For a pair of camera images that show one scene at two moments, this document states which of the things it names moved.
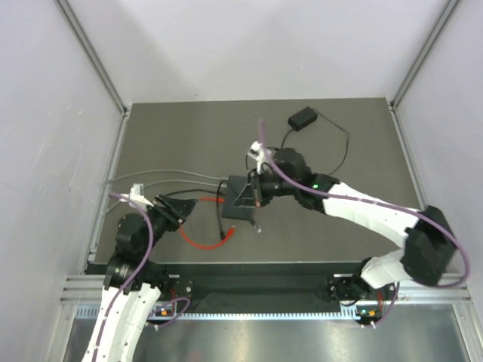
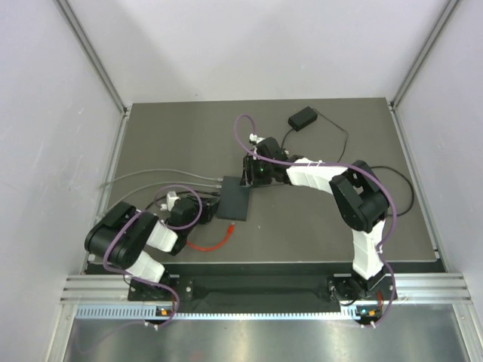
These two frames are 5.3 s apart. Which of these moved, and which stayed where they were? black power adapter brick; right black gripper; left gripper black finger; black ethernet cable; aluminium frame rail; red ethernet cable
Moved: left gripper black finger; black ethernet cable; right black gripper
Stayed: black power adapter brick; aluminium frame rail; red ethernet cable
